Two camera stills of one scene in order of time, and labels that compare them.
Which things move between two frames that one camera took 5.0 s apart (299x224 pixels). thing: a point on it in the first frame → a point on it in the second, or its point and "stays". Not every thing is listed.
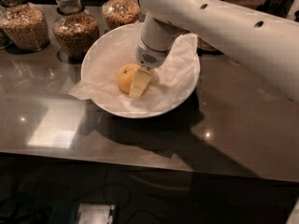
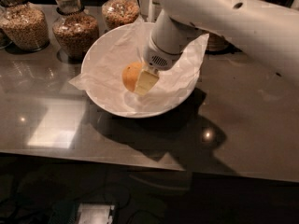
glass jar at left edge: x=5 y=39 stays
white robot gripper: x=149 y=57 → x=162 y=59
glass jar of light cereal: x=24 y=23 stays
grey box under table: x=81 y=212 stays
